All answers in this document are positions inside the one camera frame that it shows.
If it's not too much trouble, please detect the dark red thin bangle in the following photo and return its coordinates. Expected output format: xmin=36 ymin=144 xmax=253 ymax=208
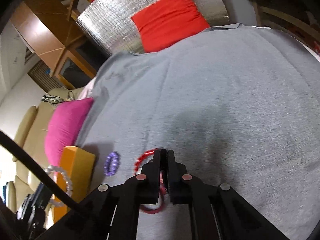
xmin=140 ymin=172 xmax=167 ymax=215

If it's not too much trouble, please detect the purple bead bracelet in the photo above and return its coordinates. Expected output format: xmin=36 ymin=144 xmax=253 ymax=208
xmin=103 ymin=151 xmax=121 ymax=177

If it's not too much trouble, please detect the white pearl bracelet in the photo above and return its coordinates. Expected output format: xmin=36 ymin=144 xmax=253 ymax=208
xmin=44 ymin=164 xmax=74 ymax=208

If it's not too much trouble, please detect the orange cardboard box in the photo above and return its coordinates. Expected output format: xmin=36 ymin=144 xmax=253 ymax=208
xmin=51 ymin=145 xmax=97 ymax=224

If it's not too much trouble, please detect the beige leather armchair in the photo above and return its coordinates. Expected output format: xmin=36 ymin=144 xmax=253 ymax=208
xmin=0 ymin=87 xmax=86 ymax=214

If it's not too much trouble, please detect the grey blanket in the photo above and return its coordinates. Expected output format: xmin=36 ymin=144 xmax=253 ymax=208
xmin=75 ymin=24 xmax=319 ymax=239

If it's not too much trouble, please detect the magenta pillow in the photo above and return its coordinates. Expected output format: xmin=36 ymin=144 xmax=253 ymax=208
xmin=44 ymin=98 xmax=94 ymax=166

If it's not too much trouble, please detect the silver foil insulation mat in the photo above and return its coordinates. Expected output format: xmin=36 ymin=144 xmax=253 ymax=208
xmin=76 ymin=0 xmax=231 ymax=56

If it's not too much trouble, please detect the red pillow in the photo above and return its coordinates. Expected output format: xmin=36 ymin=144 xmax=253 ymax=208
xmin=131 ymin=0 xmax=209 ymax=53

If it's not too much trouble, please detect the wooden cabinet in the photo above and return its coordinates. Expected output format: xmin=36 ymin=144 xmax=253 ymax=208
xmin=11 ymin=0 xmax=97 ymax=89

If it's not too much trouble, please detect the black cable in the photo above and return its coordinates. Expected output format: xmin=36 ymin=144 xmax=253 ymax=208
xmin=0 ymin=129 xmax=81 ymax=212

